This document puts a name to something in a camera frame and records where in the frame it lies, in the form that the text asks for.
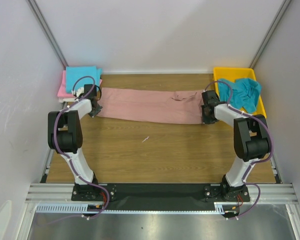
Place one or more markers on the grey slotted cable duct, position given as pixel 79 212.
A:
pixel 69 208

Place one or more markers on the folded pink t shirt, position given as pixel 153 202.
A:
pixel 62 94

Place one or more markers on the dusty pink t shirt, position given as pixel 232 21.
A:
pixel 167 107

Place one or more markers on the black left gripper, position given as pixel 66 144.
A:
pixel 96 111

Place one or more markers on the aluminium frame rail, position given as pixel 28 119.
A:
pixel 40 18

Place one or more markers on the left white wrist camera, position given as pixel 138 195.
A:
pixel 78 92

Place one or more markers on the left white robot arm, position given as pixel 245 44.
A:
pixel 65 136

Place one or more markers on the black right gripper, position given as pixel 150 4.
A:
pixel 205 115

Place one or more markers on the folded white t shirt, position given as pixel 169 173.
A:
pixel 67 100

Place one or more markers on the teal crumpled t shirt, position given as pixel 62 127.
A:
pixel 244 93

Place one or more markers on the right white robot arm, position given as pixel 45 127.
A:
pixel 251 140

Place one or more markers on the folded teal t shirt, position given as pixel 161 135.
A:
pixel 81 75

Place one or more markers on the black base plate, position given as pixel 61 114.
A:
pixel 160 196

